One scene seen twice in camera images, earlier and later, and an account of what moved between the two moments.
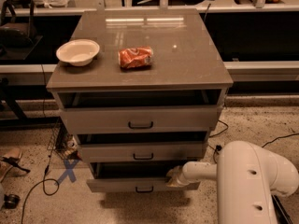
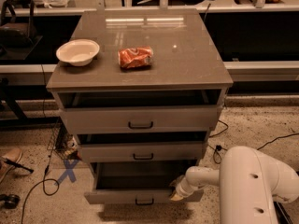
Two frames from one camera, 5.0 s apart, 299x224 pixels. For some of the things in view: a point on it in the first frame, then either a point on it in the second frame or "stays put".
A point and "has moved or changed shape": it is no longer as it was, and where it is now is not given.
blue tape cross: (69, 165) stays put
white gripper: (182, 175) → (181, 188)
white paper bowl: (78, 52) stays put
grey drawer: (141, 112) stays put
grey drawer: (135, 177) has moved or changed shape
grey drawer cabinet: (140, 91) stays put
